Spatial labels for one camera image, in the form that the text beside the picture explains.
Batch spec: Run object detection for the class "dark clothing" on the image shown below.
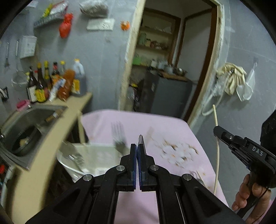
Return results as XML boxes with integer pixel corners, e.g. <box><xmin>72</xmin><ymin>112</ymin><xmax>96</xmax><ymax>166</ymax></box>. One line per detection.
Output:
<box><xmin>260</xmin><ymin>111</ymin><xmax>276</xmax><ymax>151</ymax></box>

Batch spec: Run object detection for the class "red plastic bag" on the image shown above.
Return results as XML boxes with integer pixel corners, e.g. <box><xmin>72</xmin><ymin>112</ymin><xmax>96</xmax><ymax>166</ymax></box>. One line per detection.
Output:
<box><xmin>59</xmin><ymin>13</ymin><xmax>74</xmax><ymax>39</ymax></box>

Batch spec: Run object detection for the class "pink floral tablecloth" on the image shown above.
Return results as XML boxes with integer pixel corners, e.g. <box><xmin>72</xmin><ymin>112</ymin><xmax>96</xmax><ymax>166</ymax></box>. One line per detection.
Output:
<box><xmin>81</xmin><ymin>109</ymin><xmax>229</xmax><ymax>224</ymax></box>

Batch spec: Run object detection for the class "white wall box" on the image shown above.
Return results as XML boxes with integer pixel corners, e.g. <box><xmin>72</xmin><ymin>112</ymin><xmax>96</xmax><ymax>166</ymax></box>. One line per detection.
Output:
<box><xmin>19</xmin><ymin>35</ymin><xmax>38</xmax><ymax>59</ymax></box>

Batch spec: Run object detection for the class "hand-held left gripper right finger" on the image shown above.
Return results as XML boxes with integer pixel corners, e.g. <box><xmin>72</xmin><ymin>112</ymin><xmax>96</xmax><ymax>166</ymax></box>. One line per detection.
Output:
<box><xmin>138</xmin><ymin>143</ymin><xmax>247</xmax><ymax>224</ymax></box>

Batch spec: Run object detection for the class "wooden cutting board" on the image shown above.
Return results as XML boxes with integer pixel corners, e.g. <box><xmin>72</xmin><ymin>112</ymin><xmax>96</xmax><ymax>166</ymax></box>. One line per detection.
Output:
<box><xmin>160</xmin><ymin>71</ymin><xmax>190</xmax><ymax>82</ymax></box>

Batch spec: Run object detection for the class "steel sink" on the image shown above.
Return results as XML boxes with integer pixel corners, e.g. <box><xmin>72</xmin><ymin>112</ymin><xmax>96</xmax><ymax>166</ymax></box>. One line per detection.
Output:
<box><xmin>0</xmin><ymin>104</ymin><xmax>68</xmax><ymax>170</ymax></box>

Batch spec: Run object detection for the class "white seasoning packet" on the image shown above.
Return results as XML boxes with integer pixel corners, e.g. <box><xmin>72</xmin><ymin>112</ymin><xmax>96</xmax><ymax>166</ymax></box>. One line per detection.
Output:
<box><xmin>48</xmin><ymin>78</ymin><xmax>66</xmax><ymax>102</ymax></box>

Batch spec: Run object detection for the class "wooden storage shelf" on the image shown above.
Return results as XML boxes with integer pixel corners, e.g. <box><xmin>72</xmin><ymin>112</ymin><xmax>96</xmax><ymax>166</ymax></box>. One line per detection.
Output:
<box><xmin>136</xmin><ymin>7</ymin><xmax>181</xmax><ymax>67</ymax></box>

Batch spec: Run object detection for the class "large oil jug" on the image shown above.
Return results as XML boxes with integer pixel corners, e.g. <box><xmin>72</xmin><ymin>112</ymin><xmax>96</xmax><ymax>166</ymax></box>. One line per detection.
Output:
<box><xmin>71</xmin><ymin>59</ymin><xmax>87</xmax><ymax>96</ymax></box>

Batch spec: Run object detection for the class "pink sponge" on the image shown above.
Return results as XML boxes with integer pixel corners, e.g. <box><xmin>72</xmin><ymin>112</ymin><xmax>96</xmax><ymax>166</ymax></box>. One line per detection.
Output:
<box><xmin>16</xmin><ymin>99</ymin><xmax>31</xmax><ymax>111</ymax></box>

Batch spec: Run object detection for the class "clear plastic bag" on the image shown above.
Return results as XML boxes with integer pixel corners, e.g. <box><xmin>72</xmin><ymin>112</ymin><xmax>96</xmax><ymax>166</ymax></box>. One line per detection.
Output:
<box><xmin>212</xmin><ymin>82</ymin><xmax>226</xmax><ymax>97</ymax></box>

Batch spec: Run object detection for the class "white wall socket panel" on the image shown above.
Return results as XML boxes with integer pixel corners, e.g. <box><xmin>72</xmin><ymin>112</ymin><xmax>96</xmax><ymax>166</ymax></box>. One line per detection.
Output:
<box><xmin>86</xmin><ymin>18</ymin><xmax>115</xmax><ymax>31</ymax></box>

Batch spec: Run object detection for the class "person's right hand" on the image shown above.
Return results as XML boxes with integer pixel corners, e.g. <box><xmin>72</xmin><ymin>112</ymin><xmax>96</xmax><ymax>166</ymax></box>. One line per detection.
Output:
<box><xmin>232</xmin><ymin>174</ymin><xmax>272</xmax><ymax>223</ymax></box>

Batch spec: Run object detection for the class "yellow snack packet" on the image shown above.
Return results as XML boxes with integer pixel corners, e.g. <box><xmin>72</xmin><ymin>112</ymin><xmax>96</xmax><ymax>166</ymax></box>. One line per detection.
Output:
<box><xmin>42</xmin><ymin>3</ymin><xmax>54</xmax><ymax>19</ymax></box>

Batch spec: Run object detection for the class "steel table knife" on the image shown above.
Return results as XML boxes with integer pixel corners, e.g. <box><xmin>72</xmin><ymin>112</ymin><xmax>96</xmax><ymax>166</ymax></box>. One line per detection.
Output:
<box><xmin>139</xmin><ymin>135</ymin><xmax>147</xmax><ymax>156</ymax></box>

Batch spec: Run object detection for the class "steel fork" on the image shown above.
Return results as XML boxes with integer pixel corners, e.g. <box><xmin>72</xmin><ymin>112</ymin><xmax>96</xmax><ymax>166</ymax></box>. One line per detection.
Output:
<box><xmin>111</xmin><ymin>122</ymin><xmax>127</xmax><ymax>151</ymax></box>

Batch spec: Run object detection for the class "yellow label sauce bottle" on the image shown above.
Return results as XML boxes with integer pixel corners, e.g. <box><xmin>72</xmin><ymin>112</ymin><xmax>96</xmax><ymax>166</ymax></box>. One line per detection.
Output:
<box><xmin>35</xmin><ymin>62</ymin><xmax>49</xmax><ymax>103</ymax></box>

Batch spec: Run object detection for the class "black pan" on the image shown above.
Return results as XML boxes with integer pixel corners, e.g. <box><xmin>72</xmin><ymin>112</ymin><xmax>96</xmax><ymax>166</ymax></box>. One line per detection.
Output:
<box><xmin>10</xmin><ymin>126</ymin><xmax>42</xmax><ymax>156</ymax></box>

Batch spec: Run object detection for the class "red label sauce bottle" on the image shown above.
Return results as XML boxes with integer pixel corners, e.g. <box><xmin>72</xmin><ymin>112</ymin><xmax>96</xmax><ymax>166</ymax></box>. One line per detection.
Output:
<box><xmin>51</xmin><ymin>62</ymin><xmax>61</xmax><ymax>86</ymax></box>

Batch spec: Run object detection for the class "wooden chopstick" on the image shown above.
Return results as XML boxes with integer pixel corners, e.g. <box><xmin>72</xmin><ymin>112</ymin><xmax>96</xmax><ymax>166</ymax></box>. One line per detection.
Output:
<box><xmin>212</xmin><ymin>104</ymin><xmax>221</xmax><ymax>194</ymax></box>
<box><xmin>195</xmin><ymin>171</ymin><xmax>207</xmax><ymax>188</ymax></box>
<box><xmin>78</xmin><ymin>112</ymin><xmax>85</xmax><ymax>145</ymax></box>

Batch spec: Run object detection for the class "white hose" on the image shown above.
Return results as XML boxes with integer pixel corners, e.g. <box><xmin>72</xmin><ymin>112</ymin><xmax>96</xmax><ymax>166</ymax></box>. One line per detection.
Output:
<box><xmin>201</xmin><ymin>86</ymin><xmax>227</xmax><ymax>115</ymax></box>

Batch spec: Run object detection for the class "tall dark sauce bottle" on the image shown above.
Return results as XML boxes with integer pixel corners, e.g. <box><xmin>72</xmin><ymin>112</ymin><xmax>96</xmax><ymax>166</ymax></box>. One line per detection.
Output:
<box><xmin>43</xmin><ymin>61</ymin><xmax>52</xmax><ymax>91</ymax></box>

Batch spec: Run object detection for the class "white plastic basin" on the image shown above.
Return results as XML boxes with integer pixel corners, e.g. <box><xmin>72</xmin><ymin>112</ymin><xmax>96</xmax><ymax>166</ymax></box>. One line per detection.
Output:
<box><xmin>56</xmin><ymin>141</ymin><xmax>131</xmax><ymax>183</ymax></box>

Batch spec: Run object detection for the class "grey cabinet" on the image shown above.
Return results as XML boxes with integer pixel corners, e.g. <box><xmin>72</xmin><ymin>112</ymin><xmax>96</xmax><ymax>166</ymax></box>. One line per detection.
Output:
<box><xmin>142</xmin><ymin>71</ymin><xmax>193</xmax><ymax>119</ymax></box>

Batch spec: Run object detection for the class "orange seasoning packet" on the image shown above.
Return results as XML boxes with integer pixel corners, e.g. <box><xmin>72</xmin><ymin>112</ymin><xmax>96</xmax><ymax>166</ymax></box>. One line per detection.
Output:
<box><xmin>56</xmin><ymin>69</ymin><xmax>75</xmax><ymax>101</ymax></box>

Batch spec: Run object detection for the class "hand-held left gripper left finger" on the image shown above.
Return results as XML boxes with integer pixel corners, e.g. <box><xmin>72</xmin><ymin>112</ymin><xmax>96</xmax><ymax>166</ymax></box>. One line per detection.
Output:
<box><xmin>25</xmin><ymin>143</ymin><xmax>138</xmax><ymax>224</ymax></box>

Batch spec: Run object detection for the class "cream door frame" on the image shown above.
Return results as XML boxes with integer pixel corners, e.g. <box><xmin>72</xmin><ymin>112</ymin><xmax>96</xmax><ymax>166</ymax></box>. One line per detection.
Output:
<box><xmin>118</xmin><ymin>0</ymin><xmax>226</xmax><ymax>123</ymax></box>

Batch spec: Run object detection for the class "cream hanging cloth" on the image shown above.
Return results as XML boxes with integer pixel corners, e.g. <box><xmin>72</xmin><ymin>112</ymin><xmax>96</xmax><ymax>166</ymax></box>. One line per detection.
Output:
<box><xmin>216</xmin><ymin>62</ymin><xmax>247</xmax><ymax>95</ymax></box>

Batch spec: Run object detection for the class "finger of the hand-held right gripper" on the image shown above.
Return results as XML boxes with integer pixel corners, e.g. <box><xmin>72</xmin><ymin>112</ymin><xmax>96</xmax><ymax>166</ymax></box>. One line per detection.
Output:
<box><xmin>213</xmin><ymin>125</ymin><xmax>249</xmax><ymax>152</ymax></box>
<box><xmin>231</xmin><ymin>147</ymin><xmax>252</xmax><ymax>170</ymax></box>

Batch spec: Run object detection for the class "clear bag of dried goods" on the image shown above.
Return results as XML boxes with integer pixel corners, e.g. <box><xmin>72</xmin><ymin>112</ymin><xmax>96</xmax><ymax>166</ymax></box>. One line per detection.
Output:
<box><xmin>79</xmin><ymin>0</ymin><xmax>109</xmax><ymax>15</ymax></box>

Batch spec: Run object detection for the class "wooden handled brush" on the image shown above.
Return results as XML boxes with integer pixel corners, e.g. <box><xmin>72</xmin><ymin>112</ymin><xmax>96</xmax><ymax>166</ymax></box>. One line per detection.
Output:
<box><xmin>45</xmin><ymin>110</ymin><xmax>63</xmax><ymax>122</ymax></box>

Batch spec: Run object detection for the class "hanging metal strainer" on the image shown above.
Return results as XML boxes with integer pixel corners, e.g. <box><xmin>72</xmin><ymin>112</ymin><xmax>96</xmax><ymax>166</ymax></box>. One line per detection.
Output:
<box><xmin>11</xmin><ymin>40</ymin><xmax>29</xmax><ymax>89</ymax></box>

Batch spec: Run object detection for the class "hanging metal peeler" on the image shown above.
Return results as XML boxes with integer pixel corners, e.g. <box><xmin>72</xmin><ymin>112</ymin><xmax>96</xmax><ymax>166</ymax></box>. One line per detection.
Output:
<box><xmin>5</xmin><ymin>42</ymin><xmax>10</xmax><ymax>67</ymax></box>

